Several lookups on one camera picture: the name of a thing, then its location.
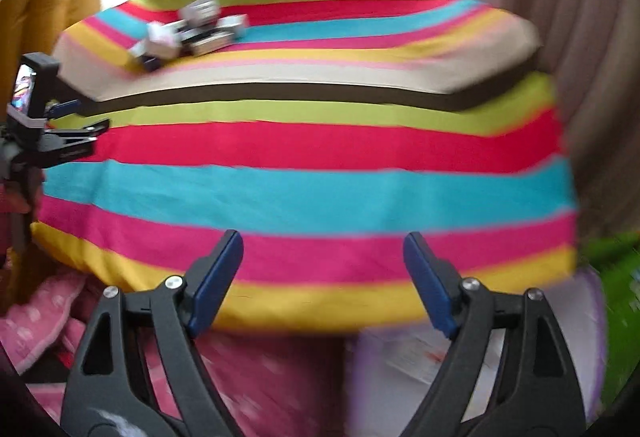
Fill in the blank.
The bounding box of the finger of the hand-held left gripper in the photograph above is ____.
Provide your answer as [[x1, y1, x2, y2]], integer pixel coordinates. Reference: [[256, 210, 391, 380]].
[[45, 118, 111, 150]]

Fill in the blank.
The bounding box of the striped colourful blanket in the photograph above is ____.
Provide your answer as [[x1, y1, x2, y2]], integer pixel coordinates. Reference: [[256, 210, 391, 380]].
[[30, 0, 581, 333]]

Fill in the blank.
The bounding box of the black cardboard box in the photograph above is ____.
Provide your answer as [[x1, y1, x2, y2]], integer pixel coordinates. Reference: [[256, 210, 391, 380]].
[[182, 28, 236, 55]]

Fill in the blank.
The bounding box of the pink curtain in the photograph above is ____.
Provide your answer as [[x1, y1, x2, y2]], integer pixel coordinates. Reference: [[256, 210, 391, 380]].
[[442, 0, 640, 238]]

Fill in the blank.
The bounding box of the grey-white cardboard box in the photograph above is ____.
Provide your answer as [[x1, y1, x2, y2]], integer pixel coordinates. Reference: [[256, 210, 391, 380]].
[[177, 0, 223, 25]]

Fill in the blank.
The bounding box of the purple plastic container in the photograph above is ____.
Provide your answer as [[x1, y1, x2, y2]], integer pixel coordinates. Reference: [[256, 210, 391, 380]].
[[345, 267, 608, 437]]

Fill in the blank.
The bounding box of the white printed cardboard box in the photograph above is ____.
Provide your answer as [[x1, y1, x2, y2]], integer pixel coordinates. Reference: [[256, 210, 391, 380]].
[[129, 21, 183, 60]]

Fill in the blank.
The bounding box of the yellow padded cushion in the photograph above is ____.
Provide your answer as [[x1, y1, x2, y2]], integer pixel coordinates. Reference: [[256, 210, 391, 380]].
[[0, 0, 103, 128]]

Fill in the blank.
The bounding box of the green cloth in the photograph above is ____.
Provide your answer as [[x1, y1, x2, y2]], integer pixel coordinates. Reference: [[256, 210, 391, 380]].
[[582, 232, 640, 398]]

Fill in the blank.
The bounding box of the pink printed cloth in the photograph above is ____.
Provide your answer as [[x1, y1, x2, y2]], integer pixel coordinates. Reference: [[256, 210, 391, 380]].
[[0, 267, 351, 437]]

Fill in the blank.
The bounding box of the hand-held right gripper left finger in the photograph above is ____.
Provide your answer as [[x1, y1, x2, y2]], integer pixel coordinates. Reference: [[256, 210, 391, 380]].
[[60, 229, 246, 437]]

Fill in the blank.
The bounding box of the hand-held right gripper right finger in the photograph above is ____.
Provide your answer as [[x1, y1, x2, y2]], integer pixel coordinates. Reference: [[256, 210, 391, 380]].
[[400, 231, 587, 437]]

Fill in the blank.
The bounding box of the small white box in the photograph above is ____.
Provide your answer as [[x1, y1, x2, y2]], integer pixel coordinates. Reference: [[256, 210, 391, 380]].
[[215, 14, 251, 38]]

